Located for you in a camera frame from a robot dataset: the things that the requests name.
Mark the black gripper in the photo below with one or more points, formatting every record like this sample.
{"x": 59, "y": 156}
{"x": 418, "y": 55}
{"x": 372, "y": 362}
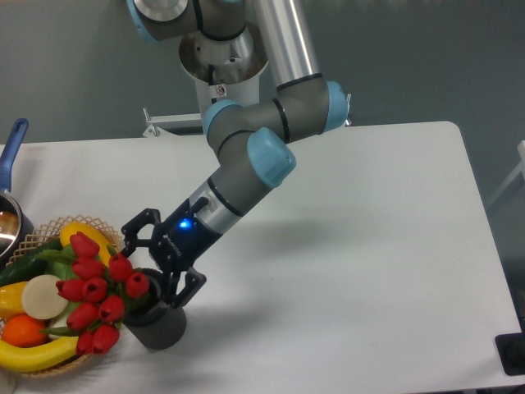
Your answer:
{"x": 180, "y": 244}

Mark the red tulip bouquet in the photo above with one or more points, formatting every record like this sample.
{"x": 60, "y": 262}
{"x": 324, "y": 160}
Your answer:
{"x": 107, "y": 294}

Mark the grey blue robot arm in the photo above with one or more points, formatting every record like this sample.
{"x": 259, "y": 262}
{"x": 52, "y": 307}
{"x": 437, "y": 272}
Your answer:
{"x": 251, "y": 163}

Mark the dark grey ribbed vase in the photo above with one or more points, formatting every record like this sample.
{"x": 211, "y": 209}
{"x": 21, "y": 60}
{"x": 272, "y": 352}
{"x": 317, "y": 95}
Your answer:
{"x": 156, "y": 324}

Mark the yellow squash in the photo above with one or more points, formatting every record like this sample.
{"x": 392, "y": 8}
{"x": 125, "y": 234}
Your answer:
{"x": 85, "y": 241}

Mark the green bok choy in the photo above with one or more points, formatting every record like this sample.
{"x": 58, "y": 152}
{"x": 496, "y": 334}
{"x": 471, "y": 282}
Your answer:
{"x": 59, "y": 265}

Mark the woven wicker basket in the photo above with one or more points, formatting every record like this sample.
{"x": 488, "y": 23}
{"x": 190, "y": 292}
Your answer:
{"x": 49, "y": 232}

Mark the beige round disc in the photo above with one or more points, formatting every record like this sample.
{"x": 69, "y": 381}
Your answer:
{"x": 40, "y": 298}

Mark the green cucumber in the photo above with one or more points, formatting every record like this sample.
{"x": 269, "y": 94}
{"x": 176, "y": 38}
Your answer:
{"x": 28, "y": 265}

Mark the yellow bell pepper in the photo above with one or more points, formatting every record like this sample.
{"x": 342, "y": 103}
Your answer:
{"x": 10, "y": 300}

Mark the orange fruit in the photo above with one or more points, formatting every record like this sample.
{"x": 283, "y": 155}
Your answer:
{"x": 24, "y": 331}

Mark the yellow banana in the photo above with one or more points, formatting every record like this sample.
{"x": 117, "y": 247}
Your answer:
{"x": 33, "y": 359}

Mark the black device at table edge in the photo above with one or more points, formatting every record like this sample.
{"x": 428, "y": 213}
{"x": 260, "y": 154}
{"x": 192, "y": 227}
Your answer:
{"x": 511, "y": 352}

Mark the blue handled saucepan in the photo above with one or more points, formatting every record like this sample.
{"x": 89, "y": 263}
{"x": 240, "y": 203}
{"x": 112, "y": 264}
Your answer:
{"x": 15, "y": 226}

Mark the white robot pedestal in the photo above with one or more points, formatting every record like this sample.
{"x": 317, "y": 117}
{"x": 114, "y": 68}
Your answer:
{"x": 264, "y": 75}

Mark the white frame at right edge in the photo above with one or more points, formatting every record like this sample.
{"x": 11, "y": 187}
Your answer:
{"x": 511, "y": 183}

